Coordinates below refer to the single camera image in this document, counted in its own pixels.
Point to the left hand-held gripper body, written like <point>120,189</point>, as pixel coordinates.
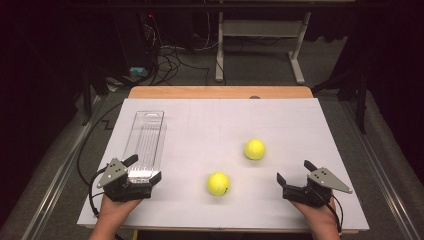
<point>117,181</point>

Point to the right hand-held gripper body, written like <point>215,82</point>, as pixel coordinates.
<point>315,188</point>

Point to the clear plastic container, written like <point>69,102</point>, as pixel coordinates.
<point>146,146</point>

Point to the yellow tennis ball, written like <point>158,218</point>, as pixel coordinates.
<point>218,183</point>
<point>254,149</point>

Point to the person's right hand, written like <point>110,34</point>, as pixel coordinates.
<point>315,215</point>

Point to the person's left hand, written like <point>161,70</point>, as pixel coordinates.
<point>116,208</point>

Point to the white board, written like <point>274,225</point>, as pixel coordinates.
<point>216,133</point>

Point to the black stand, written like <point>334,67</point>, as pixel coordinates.
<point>353,90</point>
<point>93,90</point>

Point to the teal box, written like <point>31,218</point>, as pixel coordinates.
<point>138,71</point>

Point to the wooden table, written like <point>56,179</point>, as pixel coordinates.
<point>220,92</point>

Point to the white metal stand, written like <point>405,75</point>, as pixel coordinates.
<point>260,40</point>

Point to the metal floor rail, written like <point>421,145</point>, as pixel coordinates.
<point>60,173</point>
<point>380,166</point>

